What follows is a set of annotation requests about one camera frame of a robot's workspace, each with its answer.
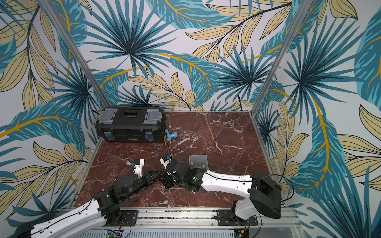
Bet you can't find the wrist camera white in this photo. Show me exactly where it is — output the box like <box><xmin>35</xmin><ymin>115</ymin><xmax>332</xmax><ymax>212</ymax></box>
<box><xmin>160</xmin><ymin>154</ymin><xmax>172</xmax><ymax>168</ymax></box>
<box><xmin>128</xmin><ymin>159</ymin><xmax>145</xmax><ymax>178</ymax></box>

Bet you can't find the black plastic toolbox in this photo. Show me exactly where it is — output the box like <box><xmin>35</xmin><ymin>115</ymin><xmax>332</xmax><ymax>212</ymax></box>
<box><xmin>95</xmin><ymin>107</ymin><xmax>166</xmax><ymax>143</ymax></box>

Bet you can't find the metal frame post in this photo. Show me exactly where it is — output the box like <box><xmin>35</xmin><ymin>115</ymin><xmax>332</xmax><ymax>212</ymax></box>
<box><xmin>40</xmin><ymin>0</ymin><xmax>111</xmax><ymax>107</ymax></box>
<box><xmin>251</xmin><ymin>0</ymin><xmax>312</xmax><ymax>119</ymax></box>

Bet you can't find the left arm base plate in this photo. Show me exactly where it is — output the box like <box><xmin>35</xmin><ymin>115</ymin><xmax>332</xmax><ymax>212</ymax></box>
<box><xmin>105</xmin><ymin>210</ymin><xmax>139</xmax><ymax>227</ymax></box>

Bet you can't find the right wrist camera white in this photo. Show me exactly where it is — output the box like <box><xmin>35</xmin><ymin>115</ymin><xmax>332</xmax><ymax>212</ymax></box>
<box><xmin>160</xmin><ymin>154</ymin><xmax>172</xmax><ymax>168</ymax></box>

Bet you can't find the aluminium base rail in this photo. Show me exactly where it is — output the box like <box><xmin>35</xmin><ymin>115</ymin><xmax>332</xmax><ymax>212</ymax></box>
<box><xmin>44</xmin><ymin>207</ymin><xmax>304</xmax><ymax>238</ymax></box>

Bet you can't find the blue yellow clamp tool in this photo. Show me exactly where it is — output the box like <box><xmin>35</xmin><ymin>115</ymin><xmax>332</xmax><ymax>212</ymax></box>
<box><xmin>164</xmin><ymin>129</ymin><xmax>178</xmax><ymax>145</ymax></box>

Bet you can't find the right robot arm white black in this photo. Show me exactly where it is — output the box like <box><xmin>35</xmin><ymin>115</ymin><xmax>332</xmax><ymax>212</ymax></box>
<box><xmin>160</xmin><ymin>158</ymin><xmax>283</xmax><ymax>221</ymax></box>

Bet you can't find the translucent plastic storage box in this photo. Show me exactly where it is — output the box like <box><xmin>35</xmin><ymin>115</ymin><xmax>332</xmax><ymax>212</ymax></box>
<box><xmin>189</xmin><ymin>155</ymin><xmax>209</xmax><ymax>170</ymax></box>

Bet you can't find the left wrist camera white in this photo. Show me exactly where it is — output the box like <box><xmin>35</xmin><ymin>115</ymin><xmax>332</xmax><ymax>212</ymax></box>
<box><xmin>128</xmin><ymin>159</ymin><xmax>145</xmax><ymax>178</ymax></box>

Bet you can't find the left metal frame post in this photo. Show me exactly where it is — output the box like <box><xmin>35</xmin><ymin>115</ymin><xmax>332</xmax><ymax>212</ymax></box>
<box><xmin>40</xmin><ymin>0</ymin><xmax>111</xmax><ymax>107</ymax></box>

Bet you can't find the right metal frame post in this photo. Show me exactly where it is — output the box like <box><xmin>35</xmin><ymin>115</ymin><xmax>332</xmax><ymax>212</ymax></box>
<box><xmin>251</xmin><ymin>0</ymin><xmax>312</xmax><ymax>119</ymax></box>

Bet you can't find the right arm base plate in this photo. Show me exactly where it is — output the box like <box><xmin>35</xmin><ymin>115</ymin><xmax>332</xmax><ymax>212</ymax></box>
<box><xmin>213</xmin><ymin>209</ymin><xmax>258</xmax><ymax>226</ymax></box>

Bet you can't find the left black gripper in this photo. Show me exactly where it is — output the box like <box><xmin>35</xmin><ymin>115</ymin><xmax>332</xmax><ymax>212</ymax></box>
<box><xmin>121</xmin><ymin>170</ymin><xmax>163</xmax><ymax>201</ymax></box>

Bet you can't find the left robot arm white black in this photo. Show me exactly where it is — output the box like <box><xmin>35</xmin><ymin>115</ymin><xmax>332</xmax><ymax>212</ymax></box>
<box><xmin>13</xmin><ymin>170</ymin><xmax>163</xmax><ymax>238</ymax></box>

